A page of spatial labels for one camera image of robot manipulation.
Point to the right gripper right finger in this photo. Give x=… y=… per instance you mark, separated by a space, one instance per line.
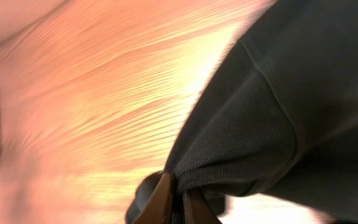
x=196 y=209

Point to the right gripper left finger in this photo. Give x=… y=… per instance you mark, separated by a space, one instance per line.
x=153 y=199

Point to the black t-shirt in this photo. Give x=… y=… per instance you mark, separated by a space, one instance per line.
x=279 y=116

